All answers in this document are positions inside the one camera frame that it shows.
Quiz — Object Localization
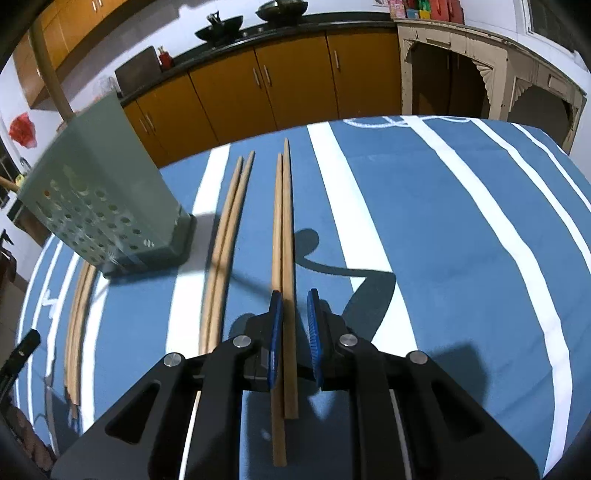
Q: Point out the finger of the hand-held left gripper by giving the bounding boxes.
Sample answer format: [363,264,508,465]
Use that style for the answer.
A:
[0,330,41,402]

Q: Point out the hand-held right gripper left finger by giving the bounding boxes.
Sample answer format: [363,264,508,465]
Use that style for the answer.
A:
[51,290,283,480]

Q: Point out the blue white striped tablecloth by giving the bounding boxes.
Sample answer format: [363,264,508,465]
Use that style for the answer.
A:
[14,114,591,480]

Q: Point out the black kitchen countertop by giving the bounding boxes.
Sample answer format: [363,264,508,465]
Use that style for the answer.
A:
[115,11,398,107]

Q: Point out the black wok with utensils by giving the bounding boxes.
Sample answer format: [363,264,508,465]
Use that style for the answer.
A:
[194,13,244,43]

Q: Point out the orange base cabinets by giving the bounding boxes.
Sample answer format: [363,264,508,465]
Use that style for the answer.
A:
[121,21,402,169]

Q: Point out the black wok with lid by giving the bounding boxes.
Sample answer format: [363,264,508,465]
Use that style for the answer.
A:
[255,0,309,21]

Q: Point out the brown cutting board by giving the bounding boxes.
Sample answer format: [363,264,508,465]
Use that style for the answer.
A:
[115,46,162,95]

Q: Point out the green perforated utensil holder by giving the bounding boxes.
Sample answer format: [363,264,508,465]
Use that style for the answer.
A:
[16,90,197,278]

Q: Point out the barred window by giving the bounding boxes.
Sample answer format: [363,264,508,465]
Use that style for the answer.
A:
[529,0,591,51]

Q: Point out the hanging red plastic bag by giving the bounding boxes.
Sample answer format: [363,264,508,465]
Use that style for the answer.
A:
[9,113,38,148]

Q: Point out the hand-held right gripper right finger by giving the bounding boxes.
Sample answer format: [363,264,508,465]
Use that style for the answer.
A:
[307,288,541,480]

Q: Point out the beige carved table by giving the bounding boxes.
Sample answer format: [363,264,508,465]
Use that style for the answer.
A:
[396,18,587,155]

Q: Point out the orange wall cabinets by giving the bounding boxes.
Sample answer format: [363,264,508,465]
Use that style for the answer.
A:
[11,0,118,109]

